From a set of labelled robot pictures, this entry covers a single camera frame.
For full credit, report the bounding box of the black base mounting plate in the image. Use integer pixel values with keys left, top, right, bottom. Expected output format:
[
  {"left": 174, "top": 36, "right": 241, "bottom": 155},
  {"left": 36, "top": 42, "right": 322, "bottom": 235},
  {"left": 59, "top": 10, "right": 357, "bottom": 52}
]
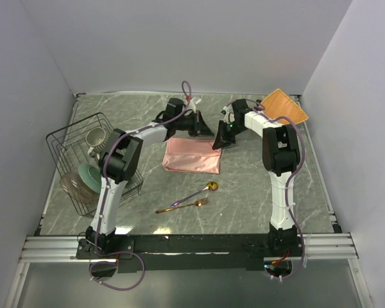
[{"left": 75, "top": 233, "right": 305, "bottom": 279}]

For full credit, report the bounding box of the pink satin napkin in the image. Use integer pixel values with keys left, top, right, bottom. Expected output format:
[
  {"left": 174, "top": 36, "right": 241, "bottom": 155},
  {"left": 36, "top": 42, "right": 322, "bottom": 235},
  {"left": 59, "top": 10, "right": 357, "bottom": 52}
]
[{"left": 162, "top": 137, "right": 221, "bottom": 174}]

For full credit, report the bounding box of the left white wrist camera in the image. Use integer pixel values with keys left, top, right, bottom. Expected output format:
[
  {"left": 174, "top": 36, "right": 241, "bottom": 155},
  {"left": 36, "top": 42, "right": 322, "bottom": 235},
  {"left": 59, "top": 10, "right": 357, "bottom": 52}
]
[{"left": 187, "top": 97, "right": 202, "bottom": 113}]

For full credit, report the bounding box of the gold spoon with purple handle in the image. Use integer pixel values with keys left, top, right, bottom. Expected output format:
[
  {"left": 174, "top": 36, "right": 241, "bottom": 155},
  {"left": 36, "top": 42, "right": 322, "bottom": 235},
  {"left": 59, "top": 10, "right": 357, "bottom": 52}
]
[{"left": 171, "top": 181, "right": 219, "bottom": 207}]

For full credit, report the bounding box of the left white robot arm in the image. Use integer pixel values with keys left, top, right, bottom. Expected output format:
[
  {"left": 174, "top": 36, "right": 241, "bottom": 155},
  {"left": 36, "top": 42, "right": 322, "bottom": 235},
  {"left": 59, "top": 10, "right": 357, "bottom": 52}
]
[{"left": 85, "top": 95, "right": 214, "bottom": 258}]

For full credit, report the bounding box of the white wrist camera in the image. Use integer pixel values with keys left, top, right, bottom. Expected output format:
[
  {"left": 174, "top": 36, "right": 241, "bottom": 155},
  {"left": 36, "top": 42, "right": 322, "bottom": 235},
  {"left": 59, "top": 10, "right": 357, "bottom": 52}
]
[
  {"left": 187, "top": 97, "right": 202, "bottom": 113},
  {"left": 221, "top": 106, "right": 235, "bottom": 123}
]

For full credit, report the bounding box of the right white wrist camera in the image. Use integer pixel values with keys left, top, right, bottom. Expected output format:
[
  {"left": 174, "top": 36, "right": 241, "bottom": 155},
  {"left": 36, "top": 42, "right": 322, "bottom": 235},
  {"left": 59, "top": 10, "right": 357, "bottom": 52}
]
[{"left": 221, "top": 106, "right": 235, "bottom": 123}]

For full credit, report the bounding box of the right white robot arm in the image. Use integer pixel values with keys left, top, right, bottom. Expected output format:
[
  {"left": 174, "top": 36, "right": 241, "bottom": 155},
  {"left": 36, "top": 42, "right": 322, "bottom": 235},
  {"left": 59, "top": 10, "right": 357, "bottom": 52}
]
[{"left": 212, "top": 99, "right": 305, "bottom": 256}]

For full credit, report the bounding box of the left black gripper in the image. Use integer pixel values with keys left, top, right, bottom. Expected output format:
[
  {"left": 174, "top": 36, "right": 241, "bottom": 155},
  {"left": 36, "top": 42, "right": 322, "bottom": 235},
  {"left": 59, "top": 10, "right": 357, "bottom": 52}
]
[{"left": 175, "top": 110, "right": 214, "bottom": 138}]

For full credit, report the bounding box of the aluminium rail frame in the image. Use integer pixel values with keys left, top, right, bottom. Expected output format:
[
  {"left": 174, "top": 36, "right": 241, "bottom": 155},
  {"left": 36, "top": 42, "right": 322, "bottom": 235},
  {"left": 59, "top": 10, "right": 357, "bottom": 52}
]
[{"left": 6, "top": 233, "right": 373, "bottom": 307}]

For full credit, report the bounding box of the black wire dish rack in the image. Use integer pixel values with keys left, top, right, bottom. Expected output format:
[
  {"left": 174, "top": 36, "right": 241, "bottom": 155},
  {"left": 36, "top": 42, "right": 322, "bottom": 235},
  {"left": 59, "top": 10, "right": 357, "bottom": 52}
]
[{"left": 46, "top": 112, "right": 144, "bottom": 218}]

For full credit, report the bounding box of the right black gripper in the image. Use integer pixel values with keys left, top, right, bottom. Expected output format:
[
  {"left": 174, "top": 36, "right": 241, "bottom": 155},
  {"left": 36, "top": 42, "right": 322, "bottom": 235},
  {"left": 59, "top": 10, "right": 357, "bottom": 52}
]
[{"left": 212, "top": 120, "right": 248, "bottom": 150}]

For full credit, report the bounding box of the rose gold fork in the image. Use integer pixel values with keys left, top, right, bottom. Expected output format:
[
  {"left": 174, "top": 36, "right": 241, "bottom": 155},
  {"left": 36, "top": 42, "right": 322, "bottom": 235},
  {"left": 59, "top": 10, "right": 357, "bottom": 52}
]
[{"left": 155, "top": 198, "right": 209, "bottom": 214}]

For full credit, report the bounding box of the teal green bowl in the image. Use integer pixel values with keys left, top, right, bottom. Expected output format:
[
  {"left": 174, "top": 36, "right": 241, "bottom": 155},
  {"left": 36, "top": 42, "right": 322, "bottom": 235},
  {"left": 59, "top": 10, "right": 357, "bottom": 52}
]
[{"left": 78, "top": 164, "right": 101, "bottom": 194}]

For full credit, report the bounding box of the clear glass bowl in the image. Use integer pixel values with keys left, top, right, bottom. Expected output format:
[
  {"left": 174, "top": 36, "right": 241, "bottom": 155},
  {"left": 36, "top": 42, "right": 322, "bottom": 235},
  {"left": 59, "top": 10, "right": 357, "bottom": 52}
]
[{"left": 60, "top": 172, "right": 99, "bottom": 204}]

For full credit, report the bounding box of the grey striped mug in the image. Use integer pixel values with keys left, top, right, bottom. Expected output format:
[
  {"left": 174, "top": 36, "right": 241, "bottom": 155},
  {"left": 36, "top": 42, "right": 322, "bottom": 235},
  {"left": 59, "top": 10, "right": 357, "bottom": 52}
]
[{"left": 85, "top": 127, "right": 110, "bottom": 158}]

